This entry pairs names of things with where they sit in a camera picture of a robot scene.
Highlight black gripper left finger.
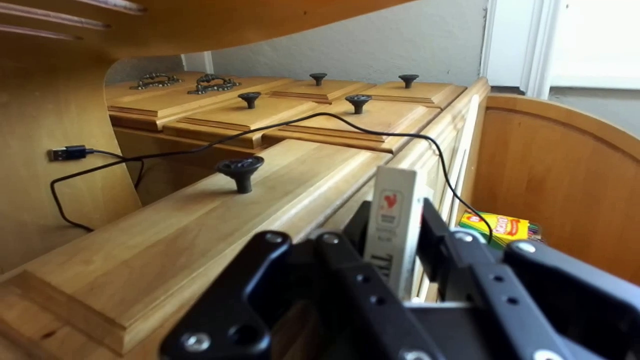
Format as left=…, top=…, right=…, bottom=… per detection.
left=159, top=232, right=440, bottom=360

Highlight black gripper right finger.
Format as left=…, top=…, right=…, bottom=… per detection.
left=418, top=201, right=640, bottom=360

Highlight white paperback book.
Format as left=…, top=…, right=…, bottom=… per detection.
left=364, top=167, right=424, bottom=300

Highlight wooden roll-top study desk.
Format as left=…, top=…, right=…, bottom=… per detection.
left=0, top=0, right=493, bottom=360

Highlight crayola crayon box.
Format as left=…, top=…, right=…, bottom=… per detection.
left=458, top=213, right=543, bottom=249

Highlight wooden chair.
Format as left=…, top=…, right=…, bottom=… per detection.
left=473, top=95, right=640, bottom=282

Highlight black usb cable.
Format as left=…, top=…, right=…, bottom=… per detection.
left=47, top=111, right=496, bottom=246

